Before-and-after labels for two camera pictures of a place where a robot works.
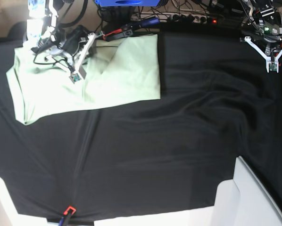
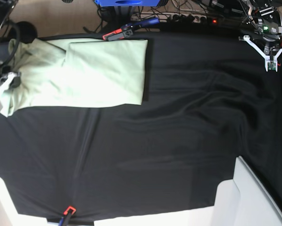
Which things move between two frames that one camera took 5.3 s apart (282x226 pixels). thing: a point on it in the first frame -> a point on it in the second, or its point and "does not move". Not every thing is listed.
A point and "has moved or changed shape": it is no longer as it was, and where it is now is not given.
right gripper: [75, 46] -> [1, 103]
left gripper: [271, 50] does not move
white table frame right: [239, 201] does not move
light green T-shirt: [119, 71] has moved or changed shape
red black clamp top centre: [128, 29] does not move
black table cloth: [218, 102] does not move
